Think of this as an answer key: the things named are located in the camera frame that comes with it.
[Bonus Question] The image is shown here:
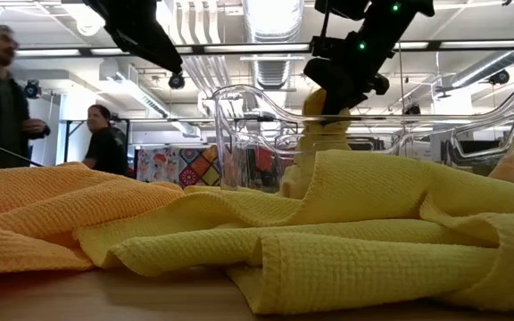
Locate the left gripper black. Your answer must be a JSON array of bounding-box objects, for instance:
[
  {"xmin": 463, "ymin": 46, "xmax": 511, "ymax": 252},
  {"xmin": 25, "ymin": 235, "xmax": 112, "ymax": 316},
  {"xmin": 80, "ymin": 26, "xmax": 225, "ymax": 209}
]
[{"xmin": 82, "ymin": 0, "xmax": 185, "ymax": 76}]

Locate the colourful patchwork quilt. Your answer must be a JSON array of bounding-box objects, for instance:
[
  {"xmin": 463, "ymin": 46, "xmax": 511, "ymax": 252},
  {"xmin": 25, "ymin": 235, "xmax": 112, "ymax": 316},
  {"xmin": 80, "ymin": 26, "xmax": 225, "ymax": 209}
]
[{"xmin": 178, "ymin": 144, "xmax": 222, "ymax": 188}]

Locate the white floral print cloth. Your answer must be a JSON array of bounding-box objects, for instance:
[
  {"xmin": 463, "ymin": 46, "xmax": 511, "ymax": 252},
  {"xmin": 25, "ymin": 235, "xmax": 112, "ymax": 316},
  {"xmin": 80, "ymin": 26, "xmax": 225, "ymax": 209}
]
[{"xmin": 135, "ymin": 145, "xmax": 181, "ymax": 185}]

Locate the orange microfiber towel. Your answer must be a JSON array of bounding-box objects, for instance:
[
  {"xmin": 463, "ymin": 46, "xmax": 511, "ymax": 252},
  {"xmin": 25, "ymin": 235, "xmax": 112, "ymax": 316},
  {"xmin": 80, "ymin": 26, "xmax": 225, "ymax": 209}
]
[
  {"xmin": 487, "ymin": 151, "xmax": 514, "ymax": 185},
  {"xmin": 0, "ymin": 160, "xmax": 186, "ymax": 277}
]

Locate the white pipe bundle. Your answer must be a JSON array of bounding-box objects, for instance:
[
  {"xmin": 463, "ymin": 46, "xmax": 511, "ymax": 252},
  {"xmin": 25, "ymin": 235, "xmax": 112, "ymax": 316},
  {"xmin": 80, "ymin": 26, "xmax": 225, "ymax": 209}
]
[{"xmin": 167, "ymin": 0, "xmax": 234, "ymax": 98}]

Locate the white rectangular air duct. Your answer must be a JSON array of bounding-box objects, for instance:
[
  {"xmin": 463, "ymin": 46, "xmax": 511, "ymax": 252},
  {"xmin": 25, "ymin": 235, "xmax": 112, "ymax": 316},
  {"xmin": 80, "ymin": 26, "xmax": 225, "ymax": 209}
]
[{"xmin": 98, "ymin": 60, "xmax": 172, "ymax": 120}]

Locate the black overhead light bar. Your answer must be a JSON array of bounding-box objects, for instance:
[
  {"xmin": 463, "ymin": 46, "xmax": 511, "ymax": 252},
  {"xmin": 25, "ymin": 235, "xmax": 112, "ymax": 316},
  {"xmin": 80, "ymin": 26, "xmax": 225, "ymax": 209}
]
[{"xmin": 13, "ymin": 39, "xmax": 514, "ymax": 58}]

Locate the thin hanging cable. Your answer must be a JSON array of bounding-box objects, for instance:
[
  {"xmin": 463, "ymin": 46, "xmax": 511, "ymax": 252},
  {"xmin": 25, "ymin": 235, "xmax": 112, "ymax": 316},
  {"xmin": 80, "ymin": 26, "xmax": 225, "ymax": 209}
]
[{"xmin": 397, "ymin": 42, "xmax": 407, "ymax": 136}]

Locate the ribbed silver ventilation duct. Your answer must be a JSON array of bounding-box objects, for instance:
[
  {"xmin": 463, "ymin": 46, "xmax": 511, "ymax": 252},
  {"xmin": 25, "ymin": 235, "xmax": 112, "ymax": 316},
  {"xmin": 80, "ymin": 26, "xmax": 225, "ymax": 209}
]
[{"xmin": 242, "ymin": 0, "xmax": 306, "ymax": 93}]

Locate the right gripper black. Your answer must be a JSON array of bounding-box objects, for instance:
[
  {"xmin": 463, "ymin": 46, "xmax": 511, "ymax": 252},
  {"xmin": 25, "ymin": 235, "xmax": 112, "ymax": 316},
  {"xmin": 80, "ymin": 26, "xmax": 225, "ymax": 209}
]
[{"xmin": 303, "ymin": 55, "xmax": 391, "ymax": 118}]

